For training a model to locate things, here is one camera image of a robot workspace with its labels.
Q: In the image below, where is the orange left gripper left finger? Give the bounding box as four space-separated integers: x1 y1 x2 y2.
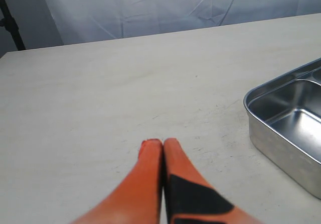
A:
73 139 162 223

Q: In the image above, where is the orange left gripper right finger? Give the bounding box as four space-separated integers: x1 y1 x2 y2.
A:
164 138 258 223

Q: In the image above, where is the steel two-compartment lunch box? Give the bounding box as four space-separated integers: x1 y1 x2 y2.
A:
243 59 320 198

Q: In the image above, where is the white backdrop cloth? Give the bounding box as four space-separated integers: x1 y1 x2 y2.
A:
0 0 321 59

